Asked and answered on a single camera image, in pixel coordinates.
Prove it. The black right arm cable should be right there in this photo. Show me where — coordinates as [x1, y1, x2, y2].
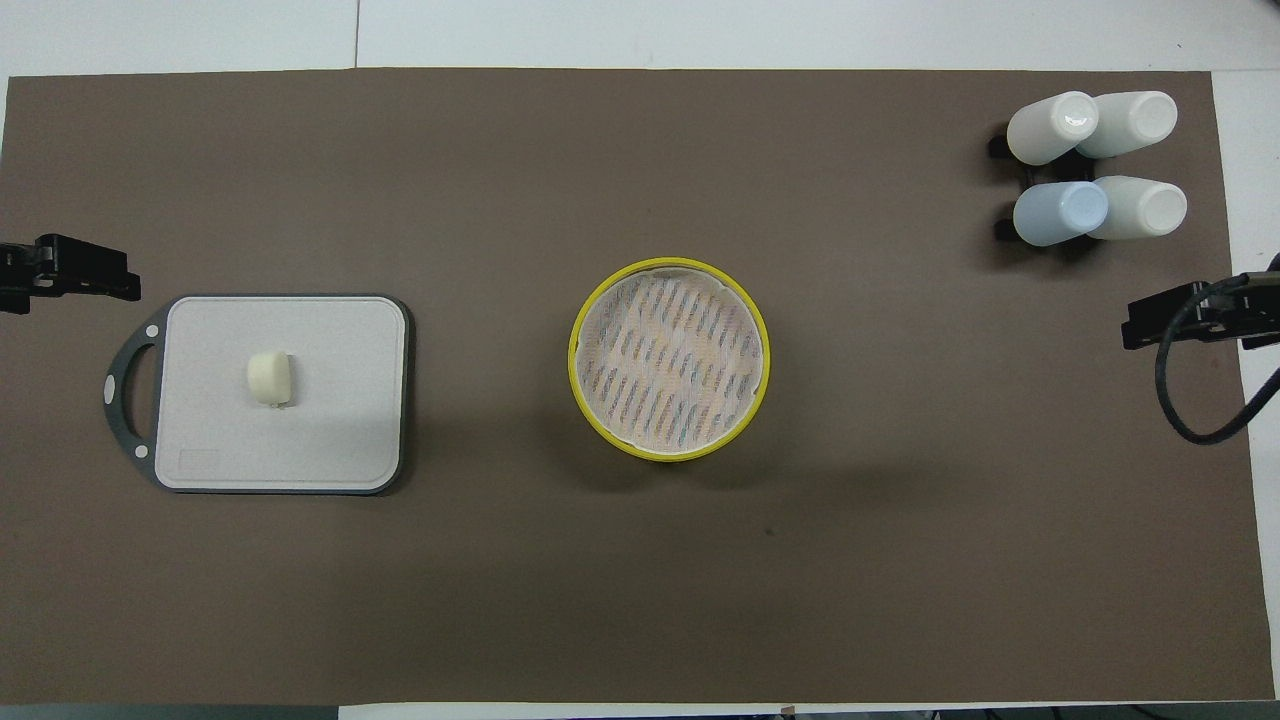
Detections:
[1157, 280, 1280, 446]

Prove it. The light blue plastic cup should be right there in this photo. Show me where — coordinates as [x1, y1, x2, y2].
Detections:
[1013, 181, 1109, 247]

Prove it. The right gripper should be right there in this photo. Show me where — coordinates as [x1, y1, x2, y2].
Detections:
[1122, 283, 1280, 351]

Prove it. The grey cutting board dark rim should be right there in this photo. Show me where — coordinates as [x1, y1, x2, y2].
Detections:
[103, 293, 413, 496]

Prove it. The black cup rack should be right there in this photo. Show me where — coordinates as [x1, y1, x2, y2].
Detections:
[988, 128, 1101, 251]

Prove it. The white steamed bun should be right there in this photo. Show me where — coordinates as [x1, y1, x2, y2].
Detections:
[246, 350, 294, 408]

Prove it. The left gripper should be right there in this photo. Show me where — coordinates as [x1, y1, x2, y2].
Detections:
[0, 234, 142, 314]

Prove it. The yellow bamboo steamer lid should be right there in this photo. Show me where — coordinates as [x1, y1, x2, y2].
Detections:
[568, 258, 771, 463]

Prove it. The white plastic cup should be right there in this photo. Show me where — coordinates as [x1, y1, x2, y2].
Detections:
[1075, 91, 1178, 159]
[1007, 91, 1099, 166]
[1085, 176, 1188, 241]

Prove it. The brown table mat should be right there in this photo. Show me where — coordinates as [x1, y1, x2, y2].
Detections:
[0, 67, 1276, 706]

